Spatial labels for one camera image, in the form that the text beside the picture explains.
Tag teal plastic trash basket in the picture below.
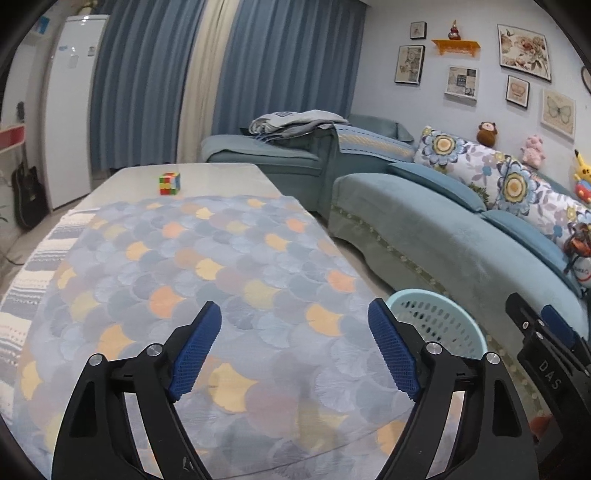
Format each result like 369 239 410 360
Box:
386 289 488 359

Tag floral cushion near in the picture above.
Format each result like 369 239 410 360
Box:
494 156 590 249

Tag floral cushion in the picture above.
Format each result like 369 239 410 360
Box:
494 156 590 249
414 126 506 186

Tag yellow pikachu plush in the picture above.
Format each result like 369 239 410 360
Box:
574 149 591 205

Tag blue corner sofa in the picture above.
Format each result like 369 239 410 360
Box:
199 112 591 342

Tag floral cushion far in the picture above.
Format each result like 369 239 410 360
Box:
414 126 506 186

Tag pink pig plush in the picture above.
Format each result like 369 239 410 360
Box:
522 135 546 170

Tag patterned blue table mat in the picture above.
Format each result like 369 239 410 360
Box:
1 196 412 479

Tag brown monkey plush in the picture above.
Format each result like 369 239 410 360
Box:
477 122 498 148

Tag butterfly framed picture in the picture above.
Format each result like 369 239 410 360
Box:
541 89 576 140

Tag small framed picture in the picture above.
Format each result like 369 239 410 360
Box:
505 75 530 109

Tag black acoustic guitar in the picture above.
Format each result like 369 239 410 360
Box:
10 101 49 230

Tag newspaper framed picture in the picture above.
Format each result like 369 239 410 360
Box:
445 66 479 101

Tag colourful puzzle cube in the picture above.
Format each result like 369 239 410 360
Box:
158 172 181 196

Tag large floral framed picture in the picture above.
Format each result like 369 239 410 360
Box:
497 24 552 83

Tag tall framed picture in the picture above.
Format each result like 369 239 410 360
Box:
394 45 426 86

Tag folded grey blanket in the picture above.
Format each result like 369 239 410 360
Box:
249 109 349 138

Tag tiny top framed picture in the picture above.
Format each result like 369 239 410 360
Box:
410 21 428 40

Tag white refrigerator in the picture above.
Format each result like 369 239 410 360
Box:
42 15 109 210

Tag blue curtains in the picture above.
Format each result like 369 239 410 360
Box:
90 1 368 171

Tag beige centre curtain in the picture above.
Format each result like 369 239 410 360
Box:
176 0 240 163

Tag orange wall shelf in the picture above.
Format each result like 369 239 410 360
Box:
432 39 481 58

